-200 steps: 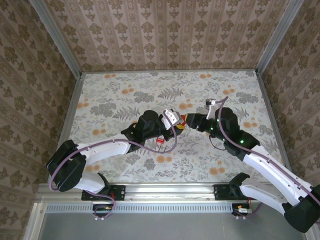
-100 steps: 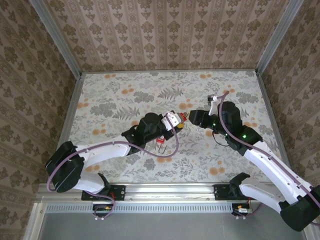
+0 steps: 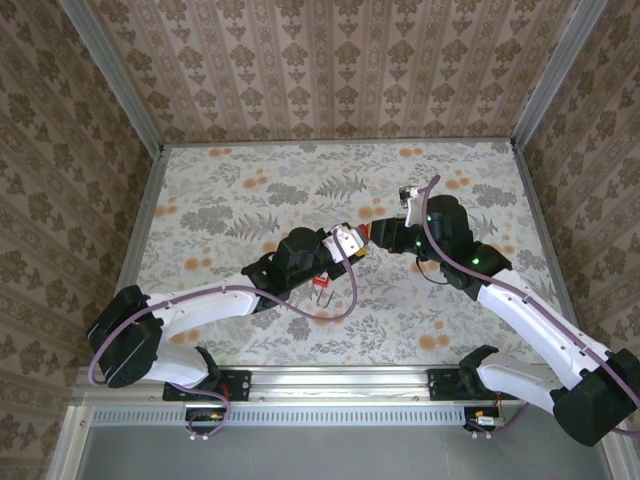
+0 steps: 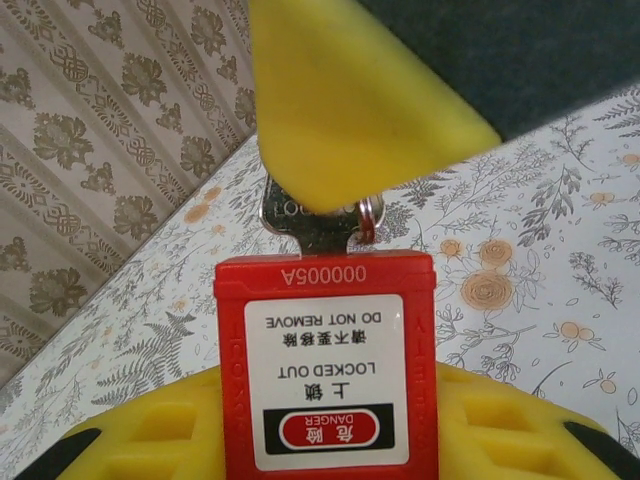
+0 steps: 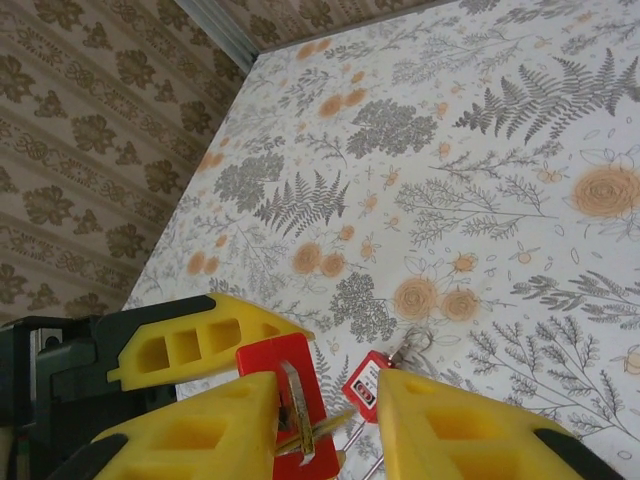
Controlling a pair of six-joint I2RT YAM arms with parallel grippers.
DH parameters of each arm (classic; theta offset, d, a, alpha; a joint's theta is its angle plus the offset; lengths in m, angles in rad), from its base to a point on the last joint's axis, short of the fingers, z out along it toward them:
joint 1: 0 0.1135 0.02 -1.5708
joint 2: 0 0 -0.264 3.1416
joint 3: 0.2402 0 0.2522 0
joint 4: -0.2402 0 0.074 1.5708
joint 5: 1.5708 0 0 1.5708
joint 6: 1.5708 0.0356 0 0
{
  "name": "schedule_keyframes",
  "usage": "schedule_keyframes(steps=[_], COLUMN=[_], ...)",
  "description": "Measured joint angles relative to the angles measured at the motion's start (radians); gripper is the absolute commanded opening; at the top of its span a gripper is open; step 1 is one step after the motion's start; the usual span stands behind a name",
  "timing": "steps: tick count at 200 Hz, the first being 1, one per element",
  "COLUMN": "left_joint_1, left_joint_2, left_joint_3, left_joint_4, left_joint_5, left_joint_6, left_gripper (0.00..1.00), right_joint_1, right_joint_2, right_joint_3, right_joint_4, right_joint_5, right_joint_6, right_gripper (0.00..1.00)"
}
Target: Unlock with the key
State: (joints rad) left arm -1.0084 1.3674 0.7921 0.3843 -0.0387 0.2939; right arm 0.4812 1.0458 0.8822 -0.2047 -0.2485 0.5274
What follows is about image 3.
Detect grey slotted cable duct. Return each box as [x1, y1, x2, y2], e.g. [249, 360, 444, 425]
[92, 403, 551, 427]

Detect grey metal panel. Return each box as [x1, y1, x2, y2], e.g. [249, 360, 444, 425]
[79, 424, 616, 480]

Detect small black control box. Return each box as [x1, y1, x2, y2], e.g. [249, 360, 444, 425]
[463, 407, 506, 432]
[185, 407, 226, 434]

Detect aluminium frame post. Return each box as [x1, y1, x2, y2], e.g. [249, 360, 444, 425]
[64, 0, 167, 154]
[510, 0, 612, 151]

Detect thin black cable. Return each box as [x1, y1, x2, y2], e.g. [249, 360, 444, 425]
[417, 257, 444, 285]

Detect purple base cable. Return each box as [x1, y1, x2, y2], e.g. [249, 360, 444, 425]
[184, 389, 234, 444]
[469, 394, 536, 441]

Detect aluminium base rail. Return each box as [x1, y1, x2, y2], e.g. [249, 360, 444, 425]
[249, 368, 430, 401]

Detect aluminium table edge rail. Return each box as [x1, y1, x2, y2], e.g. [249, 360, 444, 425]
[509, 142, 574, 311]
[107, 147, 169, 321]
[162, 140, 516, 149]

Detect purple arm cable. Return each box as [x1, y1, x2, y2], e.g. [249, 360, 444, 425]
[421, 174, 640, 436]
[88, 244, 359, 389]

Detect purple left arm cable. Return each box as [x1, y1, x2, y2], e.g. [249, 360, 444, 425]
[88, 244, 359, 389]

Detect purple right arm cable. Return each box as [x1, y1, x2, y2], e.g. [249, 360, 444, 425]
[421, 174, 640, 436]

